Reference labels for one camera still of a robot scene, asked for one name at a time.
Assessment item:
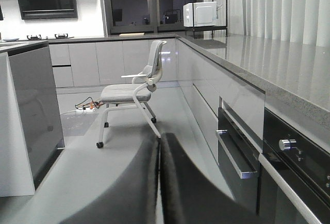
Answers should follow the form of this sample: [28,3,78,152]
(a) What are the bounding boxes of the white power strip with cables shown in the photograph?
[75,97,103,112]

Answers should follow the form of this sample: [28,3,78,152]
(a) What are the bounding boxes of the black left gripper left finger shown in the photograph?
[62,135,159,223]

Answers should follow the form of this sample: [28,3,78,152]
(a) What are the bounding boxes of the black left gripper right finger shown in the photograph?
[160,133,260,223]

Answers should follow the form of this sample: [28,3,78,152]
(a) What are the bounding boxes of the gas stove burners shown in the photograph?
[26,33,73,40]

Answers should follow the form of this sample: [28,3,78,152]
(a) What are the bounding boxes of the white microwave oven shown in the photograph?
[183,2,218,27]

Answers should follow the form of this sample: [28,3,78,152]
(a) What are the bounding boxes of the dark glass window cabinet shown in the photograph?
[102,0,192,36]

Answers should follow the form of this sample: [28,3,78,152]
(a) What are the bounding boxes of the grey kitchen island cabinet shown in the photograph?
[1,41,64,197]

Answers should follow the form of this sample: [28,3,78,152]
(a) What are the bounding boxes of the black metal rack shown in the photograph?
[184,0,228,36]

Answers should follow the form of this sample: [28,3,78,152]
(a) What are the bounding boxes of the black built-in oven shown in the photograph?
[216,100,329,223]

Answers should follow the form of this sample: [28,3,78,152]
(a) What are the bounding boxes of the grey base cabinets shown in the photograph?
[48,38,179,88]

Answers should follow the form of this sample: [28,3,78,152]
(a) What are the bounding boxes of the grey white office chair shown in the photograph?
[96,40,167,148]

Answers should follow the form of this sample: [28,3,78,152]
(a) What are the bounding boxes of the black range hood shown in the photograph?
[6,0,78,21]

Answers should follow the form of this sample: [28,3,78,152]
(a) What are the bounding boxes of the white vertical curtain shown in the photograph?
[206,0,330,47]

